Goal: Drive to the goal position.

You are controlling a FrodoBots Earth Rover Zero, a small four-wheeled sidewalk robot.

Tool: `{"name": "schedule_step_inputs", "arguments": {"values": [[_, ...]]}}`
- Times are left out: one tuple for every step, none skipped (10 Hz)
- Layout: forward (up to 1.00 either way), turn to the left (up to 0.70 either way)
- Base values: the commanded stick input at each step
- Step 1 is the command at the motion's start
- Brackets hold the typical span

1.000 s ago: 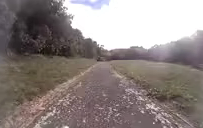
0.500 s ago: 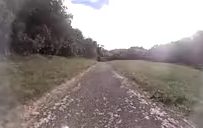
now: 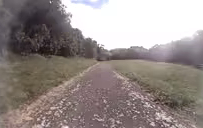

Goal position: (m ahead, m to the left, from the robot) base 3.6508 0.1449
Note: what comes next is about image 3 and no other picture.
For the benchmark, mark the grass verge beside trees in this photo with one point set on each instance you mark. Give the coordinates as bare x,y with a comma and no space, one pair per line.
32,76

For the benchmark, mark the grey asphalt path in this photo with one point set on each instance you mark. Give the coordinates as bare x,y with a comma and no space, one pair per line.
100,100

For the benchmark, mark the distant row of trees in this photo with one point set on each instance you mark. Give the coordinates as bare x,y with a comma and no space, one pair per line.
175,51

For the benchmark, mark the dense trees beside path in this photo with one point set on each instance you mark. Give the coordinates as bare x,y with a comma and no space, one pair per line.
39,30

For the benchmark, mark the open grass field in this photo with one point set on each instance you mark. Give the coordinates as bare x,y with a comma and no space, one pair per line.
165,80

